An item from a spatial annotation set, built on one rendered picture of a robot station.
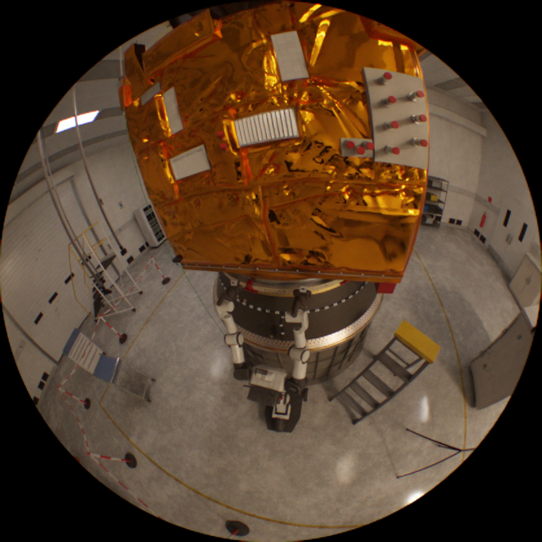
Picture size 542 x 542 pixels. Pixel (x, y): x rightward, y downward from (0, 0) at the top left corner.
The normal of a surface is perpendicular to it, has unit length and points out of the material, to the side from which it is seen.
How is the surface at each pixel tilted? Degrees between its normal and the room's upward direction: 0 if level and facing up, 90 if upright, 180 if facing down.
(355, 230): 88
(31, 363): 90
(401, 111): 90
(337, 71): 92
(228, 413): 0
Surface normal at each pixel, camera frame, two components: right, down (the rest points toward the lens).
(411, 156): -0.28, 0.65
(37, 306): 0.95, 0.04
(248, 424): -0.17, -0.76
